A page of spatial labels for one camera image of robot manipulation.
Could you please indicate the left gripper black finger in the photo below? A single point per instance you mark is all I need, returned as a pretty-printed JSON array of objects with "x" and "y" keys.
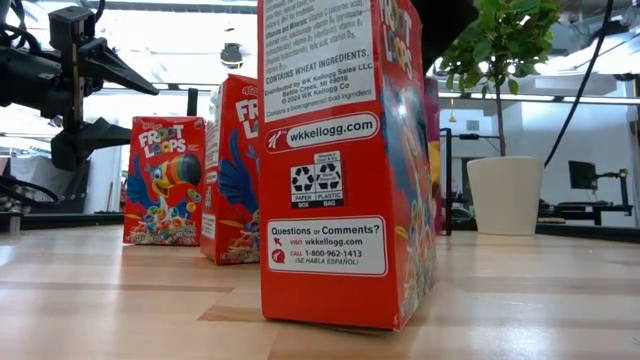
[
  {"x": 107, "y": 62},
  {"x": 80, "y": 145}
]

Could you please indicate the red Froot Loops cereal box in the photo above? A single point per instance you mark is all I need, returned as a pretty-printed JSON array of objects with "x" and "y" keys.
[
  {"x": 325, "y": 200},
  {"x": 165, "y": 200},
  {"x": 235, "y": 200}
]

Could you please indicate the black dome ceiling fixture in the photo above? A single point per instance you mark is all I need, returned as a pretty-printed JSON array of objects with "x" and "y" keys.
[{"x": 231, "y": 56}]

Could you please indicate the green leafy plant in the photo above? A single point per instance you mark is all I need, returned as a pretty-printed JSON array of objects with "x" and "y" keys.
[{"x": 500, "y": 45}]

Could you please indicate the white plant pot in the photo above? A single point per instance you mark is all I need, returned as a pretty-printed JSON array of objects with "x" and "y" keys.
[{"x": 505, "y": 195}]

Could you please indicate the black monitor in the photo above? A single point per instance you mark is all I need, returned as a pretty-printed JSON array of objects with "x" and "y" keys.
[{"x": 582, "y": 175}]

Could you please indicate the black desk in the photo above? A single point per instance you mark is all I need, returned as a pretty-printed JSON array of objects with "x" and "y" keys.
[{"x": 585, "y": 210}]

